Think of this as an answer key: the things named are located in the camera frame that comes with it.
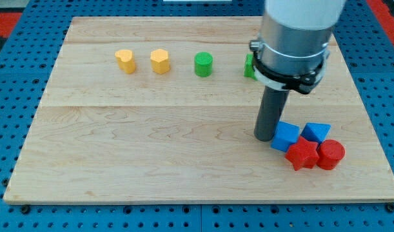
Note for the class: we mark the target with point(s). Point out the wooden board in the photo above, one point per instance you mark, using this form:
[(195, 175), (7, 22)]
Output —
[(101, 136)]

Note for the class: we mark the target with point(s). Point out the yellow heart block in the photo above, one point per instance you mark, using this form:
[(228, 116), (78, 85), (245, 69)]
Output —
[(126, 61)]

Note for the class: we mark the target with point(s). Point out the blue cube block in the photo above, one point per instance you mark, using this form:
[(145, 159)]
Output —
[(286, 134)]

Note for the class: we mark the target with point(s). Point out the green cylinder block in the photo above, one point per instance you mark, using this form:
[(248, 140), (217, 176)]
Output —
[(203, 64)]

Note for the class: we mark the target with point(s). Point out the blue triangle block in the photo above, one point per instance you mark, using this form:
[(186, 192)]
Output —
[(315, 132)]

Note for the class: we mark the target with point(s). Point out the green star block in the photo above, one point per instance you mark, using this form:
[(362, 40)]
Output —
[(248, 68)]

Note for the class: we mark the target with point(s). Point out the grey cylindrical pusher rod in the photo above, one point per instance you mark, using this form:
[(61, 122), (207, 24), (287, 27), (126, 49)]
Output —
[(271, 108)]

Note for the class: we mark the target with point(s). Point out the red star block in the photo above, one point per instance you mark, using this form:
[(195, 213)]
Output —
[(303, 154)]

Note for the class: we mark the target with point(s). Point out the red cylinder block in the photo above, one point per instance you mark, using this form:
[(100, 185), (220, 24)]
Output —
[(330, 152)]

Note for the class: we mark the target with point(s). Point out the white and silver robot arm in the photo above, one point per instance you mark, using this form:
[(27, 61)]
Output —
[(291, 50)]

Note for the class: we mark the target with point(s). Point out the yellow hexagon block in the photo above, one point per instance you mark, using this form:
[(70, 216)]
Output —
[(160, 61)]

